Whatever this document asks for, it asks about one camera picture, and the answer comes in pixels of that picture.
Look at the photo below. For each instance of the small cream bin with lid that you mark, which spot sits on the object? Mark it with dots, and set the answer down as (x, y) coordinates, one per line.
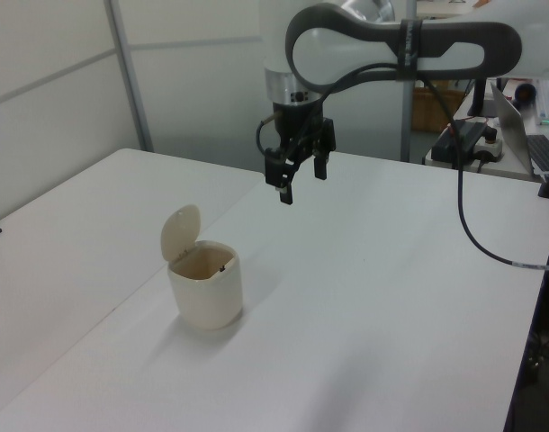
(209, 288)

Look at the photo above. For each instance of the black monitor stand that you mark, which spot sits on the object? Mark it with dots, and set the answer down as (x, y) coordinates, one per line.
(480, 96)

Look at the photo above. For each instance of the silver laptop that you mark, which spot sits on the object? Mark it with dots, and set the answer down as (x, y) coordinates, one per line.
(517, 130)

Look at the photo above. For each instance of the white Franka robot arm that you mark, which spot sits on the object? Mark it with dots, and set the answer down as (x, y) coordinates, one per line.
(459, 45)

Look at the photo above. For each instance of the cardboard box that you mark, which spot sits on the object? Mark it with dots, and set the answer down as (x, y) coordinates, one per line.
(432, 108)

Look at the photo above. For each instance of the grey metal post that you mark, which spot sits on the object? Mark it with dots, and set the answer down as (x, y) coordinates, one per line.
(406, 117)

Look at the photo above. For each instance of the white emergency stop box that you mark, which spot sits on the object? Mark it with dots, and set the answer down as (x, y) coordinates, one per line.
(489, 146)

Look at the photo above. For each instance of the grey partition post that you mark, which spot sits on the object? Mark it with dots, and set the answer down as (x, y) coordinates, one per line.
(130, 76)

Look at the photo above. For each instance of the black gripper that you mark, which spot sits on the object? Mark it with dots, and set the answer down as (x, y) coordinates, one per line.
(299, 126)

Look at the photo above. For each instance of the black power supply box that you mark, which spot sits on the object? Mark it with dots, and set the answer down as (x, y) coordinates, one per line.
(454, 137)

